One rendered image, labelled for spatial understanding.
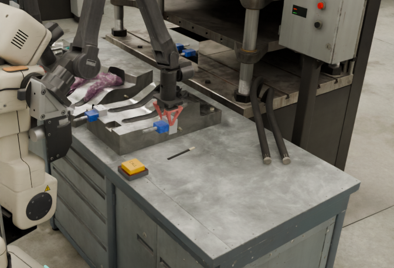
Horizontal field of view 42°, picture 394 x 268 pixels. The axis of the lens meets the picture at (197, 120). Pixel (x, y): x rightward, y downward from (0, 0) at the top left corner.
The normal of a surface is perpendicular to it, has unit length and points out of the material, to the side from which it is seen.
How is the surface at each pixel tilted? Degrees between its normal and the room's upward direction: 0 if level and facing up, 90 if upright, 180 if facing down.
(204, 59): 90
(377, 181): 0
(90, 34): 72
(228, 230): 0
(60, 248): 0
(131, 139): 90
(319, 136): 90
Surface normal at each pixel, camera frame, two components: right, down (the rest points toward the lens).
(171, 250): -0.78, 0.25
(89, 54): 0.69, 0.20
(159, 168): 0.05, -0.89
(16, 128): 0.78, 0.32
